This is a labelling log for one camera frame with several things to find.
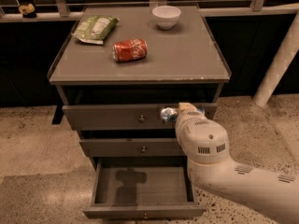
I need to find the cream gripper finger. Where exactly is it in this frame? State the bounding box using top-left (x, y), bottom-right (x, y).
top-left (178, 103), bottom-right (197, 113)

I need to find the blue silver redbull can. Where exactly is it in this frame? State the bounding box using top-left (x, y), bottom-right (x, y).
top-left (161, 107), bottom-right (178, 123)

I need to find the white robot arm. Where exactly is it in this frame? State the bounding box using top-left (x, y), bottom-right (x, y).
top-left (176, 103), bottom-right (299, 224)

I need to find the grey top drawer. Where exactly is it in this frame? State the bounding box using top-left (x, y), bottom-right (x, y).
top-left (62, 102), bottom-right (219, 131)

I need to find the grey drawer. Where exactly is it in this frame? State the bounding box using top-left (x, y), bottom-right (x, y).
top-left (79, 138), bottom-right (184, 157)
top-left (62, 102), bottom-right (219, 131)
top-left (84, 156), bottom-right (205, 219)

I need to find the grey drawer cabinet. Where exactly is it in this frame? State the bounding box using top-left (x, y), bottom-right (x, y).
top-left (47, 4), bottom-right (233, 170)

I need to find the red coca cola can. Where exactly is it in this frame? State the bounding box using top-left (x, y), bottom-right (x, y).
top-left (112, 38), bottom-right (148, 63)

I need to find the grey bottom drawer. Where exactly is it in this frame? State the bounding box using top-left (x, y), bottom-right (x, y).
top-left (84, 156), bottom-right (205, 219)

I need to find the grey middle drawer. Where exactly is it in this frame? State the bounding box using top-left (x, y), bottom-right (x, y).
top-left (79, 138), bottom-right (184, 157)

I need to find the white bowl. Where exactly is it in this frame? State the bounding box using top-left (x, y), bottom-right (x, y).
top-left (152, 6), bottom-right (181, 30)

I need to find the white diagonal pillar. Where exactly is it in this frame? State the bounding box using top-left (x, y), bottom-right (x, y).
top-left (253, 12), bottom-right (299, 107)

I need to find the green chip bag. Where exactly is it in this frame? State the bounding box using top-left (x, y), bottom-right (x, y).
top-left (72, 15), bottom-right (119, 45)

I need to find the small yellow black object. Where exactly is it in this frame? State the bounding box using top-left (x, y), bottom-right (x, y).
top-left (19, 3), bottom-right (36, 18)

